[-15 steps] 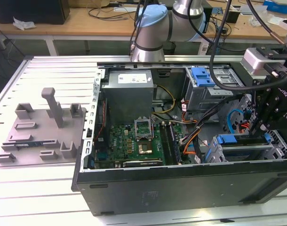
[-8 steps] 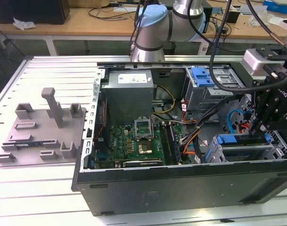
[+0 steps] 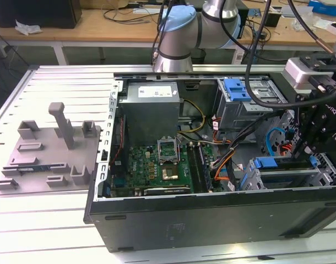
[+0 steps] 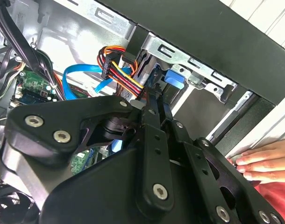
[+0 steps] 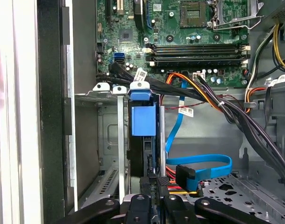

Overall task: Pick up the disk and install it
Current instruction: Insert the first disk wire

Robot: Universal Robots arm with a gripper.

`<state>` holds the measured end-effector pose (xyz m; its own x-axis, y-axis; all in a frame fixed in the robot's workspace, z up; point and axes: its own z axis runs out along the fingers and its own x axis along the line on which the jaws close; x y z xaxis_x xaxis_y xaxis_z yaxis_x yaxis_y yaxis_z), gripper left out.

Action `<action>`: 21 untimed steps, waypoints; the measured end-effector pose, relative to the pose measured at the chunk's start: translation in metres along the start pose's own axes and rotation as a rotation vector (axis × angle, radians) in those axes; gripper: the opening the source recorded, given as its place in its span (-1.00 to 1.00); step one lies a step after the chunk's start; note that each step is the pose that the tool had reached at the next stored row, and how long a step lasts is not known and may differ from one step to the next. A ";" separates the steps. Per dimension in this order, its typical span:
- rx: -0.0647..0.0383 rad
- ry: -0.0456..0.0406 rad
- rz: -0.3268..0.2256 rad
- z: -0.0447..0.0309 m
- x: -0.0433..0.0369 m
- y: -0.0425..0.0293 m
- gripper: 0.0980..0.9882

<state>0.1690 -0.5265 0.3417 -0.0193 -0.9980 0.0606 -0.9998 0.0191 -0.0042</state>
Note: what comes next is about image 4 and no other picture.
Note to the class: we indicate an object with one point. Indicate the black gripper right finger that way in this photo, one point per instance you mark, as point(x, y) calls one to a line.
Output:
point(209, 186)

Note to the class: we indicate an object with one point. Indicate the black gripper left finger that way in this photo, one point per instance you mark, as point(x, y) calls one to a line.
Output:
point(51, 112)

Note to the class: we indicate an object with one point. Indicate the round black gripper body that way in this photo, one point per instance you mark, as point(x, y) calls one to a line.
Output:
point(98, 198)

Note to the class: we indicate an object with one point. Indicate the person's right hand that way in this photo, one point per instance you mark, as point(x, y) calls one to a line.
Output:
point(268, 161)

